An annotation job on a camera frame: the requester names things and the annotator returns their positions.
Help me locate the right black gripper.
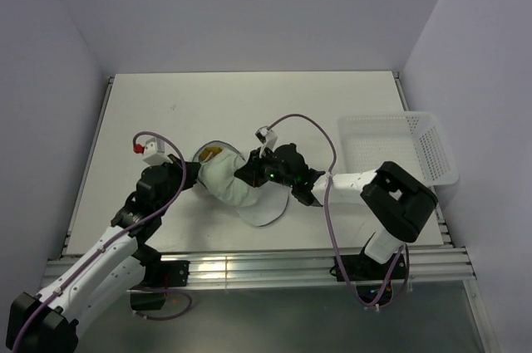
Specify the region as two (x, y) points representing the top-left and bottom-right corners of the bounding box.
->
(234, 146), (295, 188)

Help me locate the yellow bra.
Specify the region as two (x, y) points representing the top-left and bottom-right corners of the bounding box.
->
(198, 146), (224, 163)

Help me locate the white mesh laundry bag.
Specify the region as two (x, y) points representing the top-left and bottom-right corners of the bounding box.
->
(193, 140), (289, 228)

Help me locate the white bra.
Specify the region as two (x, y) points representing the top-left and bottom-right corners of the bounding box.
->
(198, 148), (260, 207)

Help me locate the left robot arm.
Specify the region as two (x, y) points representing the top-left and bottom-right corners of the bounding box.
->
(6, 162), (200, 352)

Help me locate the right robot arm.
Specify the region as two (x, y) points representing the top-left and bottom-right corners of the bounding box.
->
(234, 143), (437, 278)

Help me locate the white plastic mesh basket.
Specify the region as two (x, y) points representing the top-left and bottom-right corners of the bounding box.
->
(337, 111), (459, 187)

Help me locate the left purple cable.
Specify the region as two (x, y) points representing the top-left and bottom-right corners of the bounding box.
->
(7, 131), (192, 350)

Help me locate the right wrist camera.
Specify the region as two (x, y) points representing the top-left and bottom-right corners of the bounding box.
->
(255, 126), (278, 158)

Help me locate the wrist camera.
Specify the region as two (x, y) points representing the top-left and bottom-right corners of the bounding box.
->
(255, 126), (278, 158)
(133, 137), (170, 166)

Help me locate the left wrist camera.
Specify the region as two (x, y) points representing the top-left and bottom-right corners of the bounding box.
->
(133, 137), (170, 166)

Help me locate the aluminium frame rail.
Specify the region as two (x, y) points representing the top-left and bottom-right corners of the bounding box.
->
(162, 246), (476, 291)

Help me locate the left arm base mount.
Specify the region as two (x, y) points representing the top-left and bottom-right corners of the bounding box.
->
(130, 260), (190, 312)

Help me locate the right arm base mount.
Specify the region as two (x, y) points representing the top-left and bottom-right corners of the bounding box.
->
(340, 252), (411, 309)

